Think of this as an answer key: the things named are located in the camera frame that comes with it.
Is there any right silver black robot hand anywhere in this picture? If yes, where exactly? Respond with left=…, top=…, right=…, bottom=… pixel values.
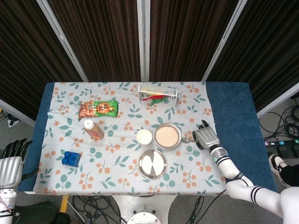
left=192, top=119, right=221, bottom=150

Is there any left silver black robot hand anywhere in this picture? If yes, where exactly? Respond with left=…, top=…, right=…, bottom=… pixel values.
left=0, top=138, right=39, bottom=189

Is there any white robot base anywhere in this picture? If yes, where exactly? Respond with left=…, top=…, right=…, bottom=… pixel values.
left=109, top=195, right=178, bottom=224

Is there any bowl of pink grains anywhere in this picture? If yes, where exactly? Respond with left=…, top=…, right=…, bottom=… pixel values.
left=153, top=123, right=182, bottom=149

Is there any empty steel plate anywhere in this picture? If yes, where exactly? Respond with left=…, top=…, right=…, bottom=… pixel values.
left=138, top=149, right=168, bottom=180

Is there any small white cup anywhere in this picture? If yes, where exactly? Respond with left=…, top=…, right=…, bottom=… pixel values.
left=136, top=129, right=153, bottom=146

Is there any blue table cover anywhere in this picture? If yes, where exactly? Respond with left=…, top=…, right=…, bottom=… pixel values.
left=17, top=82, right=280, bottom=194

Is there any clear plastic box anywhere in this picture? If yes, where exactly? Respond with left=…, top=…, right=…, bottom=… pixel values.
left=137, top=84, right=179, bottom=107

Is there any green chili pepper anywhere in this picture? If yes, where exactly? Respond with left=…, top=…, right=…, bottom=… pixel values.
left=150, top=97, right=169, bottom=106

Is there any blue toy block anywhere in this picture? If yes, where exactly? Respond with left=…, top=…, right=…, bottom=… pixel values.
left=62, top=151, right=82, bottom=168

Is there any yellow floor tape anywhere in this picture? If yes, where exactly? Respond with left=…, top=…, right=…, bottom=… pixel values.
left=57, top=195, right=69, bottom=213

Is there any red chili pepper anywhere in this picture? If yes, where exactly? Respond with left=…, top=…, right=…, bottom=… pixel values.
left=142, top=94, right=165, bottom=101

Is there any white black sneaker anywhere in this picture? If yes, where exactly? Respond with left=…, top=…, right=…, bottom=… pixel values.
left=268, top=154, right=287, bottom=185

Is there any black power strip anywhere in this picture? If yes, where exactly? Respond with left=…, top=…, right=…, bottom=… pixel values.
left=263, top=139, right=299, bottom=147

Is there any black trouser leg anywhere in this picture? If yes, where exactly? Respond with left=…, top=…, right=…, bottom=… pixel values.
left=279, top=162, right=299, bottom=188

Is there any brown drink bottle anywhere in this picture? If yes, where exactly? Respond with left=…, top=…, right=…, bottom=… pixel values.
left=83, top=119, right=105, bottom=140

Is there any floral tablecloth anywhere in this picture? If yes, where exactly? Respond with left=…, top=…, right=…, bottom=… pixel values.
left=32, top=81, right=227, bottom=196

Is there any green orange snack bag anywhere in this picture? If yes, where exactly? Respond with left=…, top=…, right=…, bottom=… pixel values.
left=78, top=99, right=119, bottom=119

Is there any silver partition post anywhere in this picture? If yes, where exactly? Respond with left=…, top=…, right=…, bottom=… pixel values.
left=201, top=0, right=248, bottom=82
left=256, top=81, right=299, bottom=119
left=36, top=0, right=89, bottom=82
left=137, top=0, right=150, bottom=82
left=0, top=99, right=36, bottom=126

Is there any black cable bundle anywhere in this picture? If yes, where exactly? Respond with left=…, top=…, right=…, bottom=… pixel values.
left=259, top=95, right=299, bottom=140
left=67, top=195, right=122, bottom=224

